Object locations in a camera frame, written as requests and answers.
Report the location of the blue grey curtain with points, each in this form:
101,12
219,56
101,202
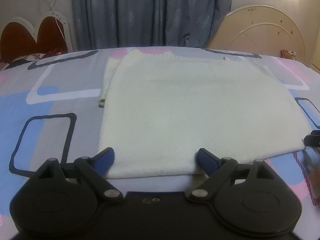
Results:
101,24

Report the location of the cream round headboard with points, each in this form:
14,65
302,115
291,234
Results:
259,29

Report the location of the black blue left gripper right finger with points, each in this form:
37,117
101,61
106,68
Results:
219,172

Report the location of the white knitted sweater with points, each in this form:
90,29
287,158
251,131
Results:
160,109

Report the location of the red heart shaped headboard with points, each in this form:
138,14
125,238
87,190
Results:
20,38

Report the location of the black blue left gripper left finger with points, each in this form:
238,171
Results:
92,171

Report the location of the orange patterned cloth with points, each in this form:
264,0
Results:
286,54

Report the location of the cream wardrobe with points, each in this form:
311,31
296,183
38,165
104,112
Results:
315,61

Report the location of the dark red patterned pillow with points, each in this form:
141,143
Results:
30,57

